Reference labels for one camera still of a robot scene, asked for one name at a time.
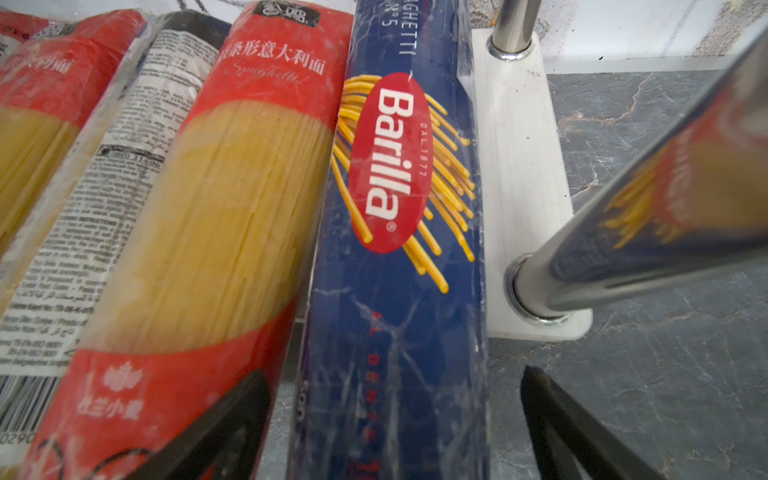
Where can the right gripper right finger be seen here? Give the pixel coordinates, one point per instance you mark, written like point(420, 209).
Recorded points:
point(568, 441)

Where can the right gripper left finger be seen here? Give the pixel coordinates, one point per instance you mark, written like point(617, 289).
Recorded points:
point(226, 439)

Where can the red Barilla spaghetti bag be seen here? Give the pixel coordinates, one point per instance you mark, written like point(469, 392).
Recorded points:
point(205, 290)

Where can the blue Barilla spaghetti box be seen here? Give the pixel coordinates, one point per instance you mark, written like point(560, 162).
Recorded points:
point(392, 381)

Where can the red spaghetti bag white label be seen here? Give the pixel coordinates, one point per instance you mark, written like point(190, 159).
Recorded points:
point(17, 28)

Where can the white two-tier shelf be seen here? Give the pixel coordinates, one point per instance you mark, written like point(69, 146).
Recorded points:
point(690, 206)

